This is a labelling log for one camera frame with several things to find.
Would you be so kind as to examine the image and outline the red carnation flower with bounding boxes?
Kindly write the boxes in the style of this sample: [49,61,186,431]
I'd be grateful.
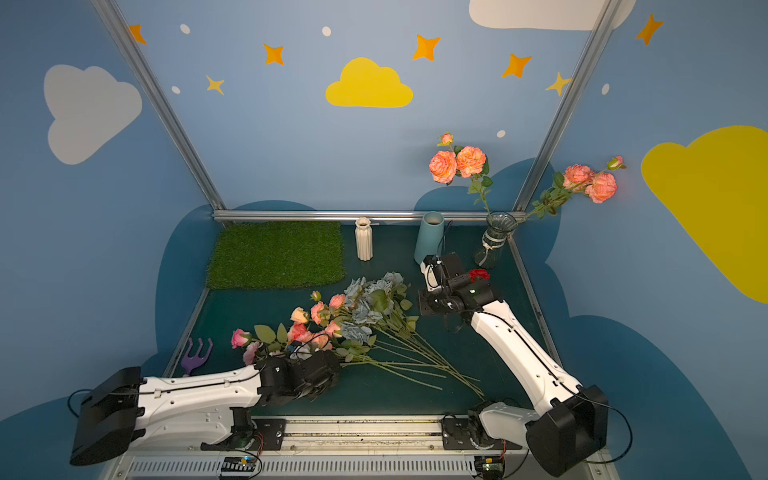
[469,269,490,283]

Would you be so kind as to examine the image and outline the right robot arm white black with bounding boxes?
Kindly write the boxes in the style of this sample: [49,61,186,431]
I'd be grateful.
[419,253,610,477]

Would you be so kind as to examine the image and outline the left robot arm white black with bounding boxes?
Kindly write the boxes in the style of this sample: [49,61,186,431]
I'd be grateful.
[69,351,341,466]

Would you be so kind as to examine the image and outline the teal cylindrical vase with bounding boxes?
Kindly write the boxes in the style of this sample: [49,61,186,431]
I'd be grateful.
[414,211,445,265]

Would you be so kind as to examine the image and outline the clear glass vase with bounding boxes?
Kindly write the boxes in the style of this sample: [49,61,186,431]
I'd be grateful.
[473,212,518,270]

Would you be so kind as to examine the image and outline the white ribbed ceramic vase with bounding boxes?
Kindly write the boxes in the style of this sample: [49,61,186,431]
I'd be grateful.
[355,217,373,261]

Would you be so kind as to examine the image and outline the pink flower bunch on table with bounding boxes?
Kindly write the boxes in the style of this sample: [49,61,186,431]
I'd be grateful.
[230,292,484,399]

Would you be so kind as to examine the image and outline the purple toy garden fork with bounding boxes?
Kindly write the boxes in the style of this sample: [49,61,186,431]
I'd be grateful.
[180,338,213,377]

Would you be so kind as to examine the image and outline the green artificial grass mat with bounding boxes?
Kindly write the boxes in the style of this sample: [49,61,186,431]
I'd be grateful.
[206,221,345,290]

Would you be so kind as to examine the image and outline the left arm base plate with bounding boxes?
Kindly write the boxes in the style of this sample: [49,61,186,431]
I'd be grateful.
[200,418,287,453]

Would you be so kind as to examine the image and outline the aluminium frame back bar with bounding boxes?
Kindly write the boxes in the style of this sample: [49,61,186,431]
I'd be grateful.
[212,209,529,224]

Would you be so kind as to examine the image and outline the aluminium rail front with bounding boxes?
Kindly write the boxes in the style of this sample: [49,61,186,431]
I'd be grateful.
[101,415,549,479]

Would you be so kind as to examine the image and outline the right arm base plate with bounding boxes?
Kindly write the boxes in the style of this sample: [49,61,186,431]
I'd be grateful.
[440,414,501,451]

